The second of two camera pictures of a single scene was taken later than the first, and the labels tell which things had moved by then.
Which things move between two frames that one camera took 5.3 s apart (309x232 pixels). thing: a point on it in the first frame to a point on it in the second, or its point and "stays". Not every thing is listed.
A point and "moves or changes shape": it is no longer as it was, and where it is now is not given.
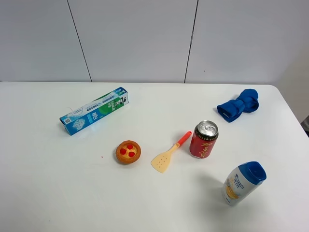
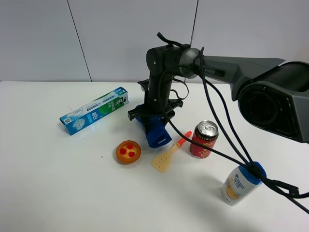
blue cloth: [247, 102] moves or changes shape
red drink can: [203, 139] stays
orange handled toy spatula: [161, 161] stays
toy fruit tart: [128, 152] stays
